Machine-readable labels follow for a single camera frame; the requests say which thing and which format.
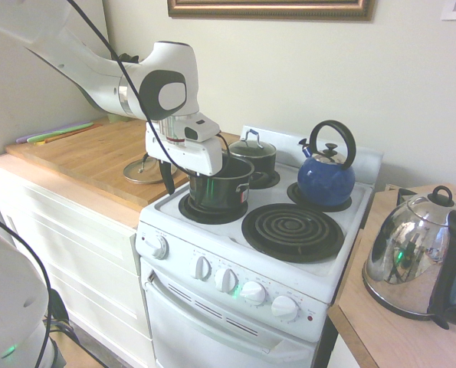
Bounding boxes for glass lid with black handle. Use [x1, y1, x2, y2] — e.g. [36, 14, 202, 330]
[123, 153, 176, 186]

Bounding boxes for white stove knob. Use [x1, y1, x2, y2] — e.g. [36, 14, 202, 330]
[271, 295, 300, 319]
[190, 255, 213, 281]
[239, 281, 268, 307]
[214, 268, 238, 294]
[149, 235, 170, 260]

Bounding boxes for blue whistling kettle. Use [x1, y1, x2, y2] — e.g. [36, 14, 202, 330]
[297, 119, 357, 209]

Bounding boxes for black saucepan with steel handle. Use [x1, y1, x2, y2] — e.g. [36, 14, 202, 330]
[228, 145, 278, 189]

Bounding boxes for black two-handled pot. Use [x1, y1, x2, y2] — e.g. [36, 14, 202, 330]
[188, 155, 257, 212]

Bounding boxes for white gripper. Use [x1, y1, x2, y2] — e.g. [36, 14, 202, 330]
[144, 121, 225, 196]

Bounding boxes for coloured flat utensils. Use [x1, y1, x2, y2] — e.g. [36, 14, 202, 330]
[15, 120, 95, 144]

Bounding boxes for shiny steel electric kettle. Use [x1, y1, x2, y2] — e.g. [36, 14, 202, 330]
[361, 185, 456, 331]

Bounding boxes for white kitchen cabinet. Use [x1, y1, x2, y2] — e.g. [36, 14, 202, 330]
[0, 152, 154, 368]

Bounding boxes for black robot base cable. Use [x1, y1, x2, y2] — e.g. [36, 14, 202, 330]
[0, 207, 54, 368]

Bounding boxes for white oven door handle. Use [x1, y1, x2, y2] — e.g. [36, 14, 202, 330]
[143, 271, 290, 349]

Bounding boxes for black floor cable bundle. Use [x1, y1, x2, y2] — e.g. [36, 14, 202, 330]
[45, 289, 104, 368]

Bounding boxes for white electric stove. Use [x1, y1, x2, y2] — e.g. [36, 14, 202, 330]
[134, 124, 385, 368]

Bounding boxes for gold framed painting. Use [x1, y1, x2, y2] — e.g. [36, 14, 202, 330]
[166, 0, 378, 22]

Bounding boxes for green knife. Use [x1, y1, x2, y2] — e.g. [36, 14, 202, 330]
[26, 126, 80, 144]

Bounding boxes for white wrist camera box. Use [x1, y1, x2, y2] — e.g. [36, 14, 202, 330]
[175, 113, 221, 143]

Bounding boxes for black coil stove burner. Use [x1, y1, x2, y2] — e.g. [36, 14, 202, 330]
[241, 202, 345, 264]
[248, 169, 282, 190]
[286, 180, 353, 213]
[178, 190, 249, 225]

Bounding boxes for large wooden cutting board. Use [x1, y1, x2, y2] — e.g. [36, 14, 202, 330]
[4, 117, 241, 212]

